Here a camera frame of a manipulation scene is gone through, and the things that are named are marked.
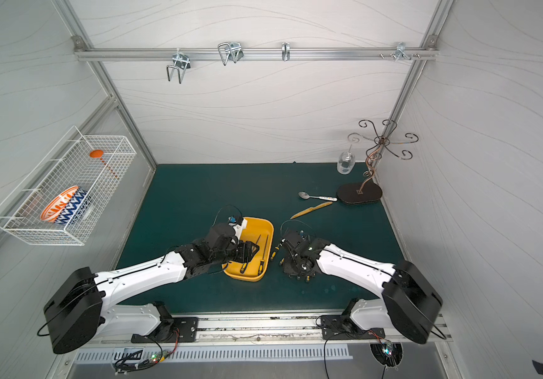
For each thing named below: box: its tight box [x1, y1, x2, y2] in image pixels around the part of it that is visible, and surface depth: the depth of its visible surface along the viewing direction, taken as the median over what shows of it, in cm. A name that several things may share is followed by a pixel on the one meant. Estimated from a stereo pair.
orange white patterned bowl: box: [40, 185, 87, 225], surface depth 62 cm
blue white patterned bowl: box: [53, 186, 88, 226], surface depth 60 cm
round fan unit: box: [369, 341, 404, 372], surface depth 73 cm
